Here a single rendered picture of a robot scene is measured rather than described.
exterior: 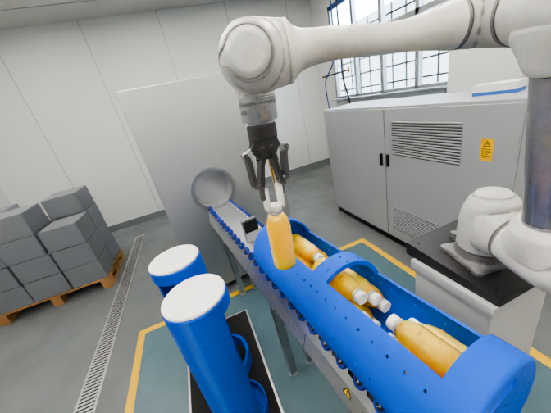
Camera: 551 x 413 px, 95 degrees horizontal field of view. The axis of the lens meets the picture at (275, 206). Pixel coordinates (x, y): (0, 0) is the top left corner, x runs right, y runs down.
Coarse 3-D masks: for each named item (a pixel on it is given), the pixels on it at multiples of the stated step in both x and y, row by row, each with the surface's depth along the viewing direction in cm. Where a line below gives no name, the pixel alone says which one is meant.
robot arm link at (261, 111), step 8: (272, 96) 59; (240, 104) 59; (248, 104) 58; (256, 104) 57; (264, 104) 58; (272, 104) 59; (240, 112) 61; (248, 112) 58; (256, 112) 58; (264, 112) 58; (272, 112) 59; (248, 120) 59; (256, 120) 59; (264, 120) 59; (272, 120) 62
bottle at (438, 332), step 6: (426, 324) 64; (432, 330) 62; (438, 330) 61; (438, 336) 60; (444, 336) 60; (450, 336) 60; (450, 342) 58; (456, 342) 58; (456, 348) 57; (462, 348) 56
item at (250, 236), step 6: (252, 216) 161; (240, 222) 159; (246, 222) 157; (252, 222) 158; (246, 228) 158; (252, 228) 159; (258, 228) 162; (246, 234) 161; (252, 234) 163; (246, 240) 163; (252, 240) 164
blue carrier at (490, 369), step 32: (256, 256) 114; (352, 256) 82; (288, 288) 89; (320, 288) 75; (384, 288) 86; (320, 320) 73; (352, 320) 64; (384, 320) 85; (448, 320) 67; (352, 352) 62; (384, 352) 55; (480, 352) 47; (512, 352) 47; (384, 384) 54; (416, 384) 49; (448, 384) 45; (480, 384) 43; (512, 384) 46
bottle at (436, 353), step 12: (396, 324) 63; (408, 324) 60; (420, 324) 60; (396, 336) 61; (408, 336) 58; (420, 336) 56; (432, 336) 56; (408, 348) 57; (420, 348) 55; (432, 348) 54; (444, 348) 53; (432, 360) 53; (444, 360) 51; (444, 372) 51
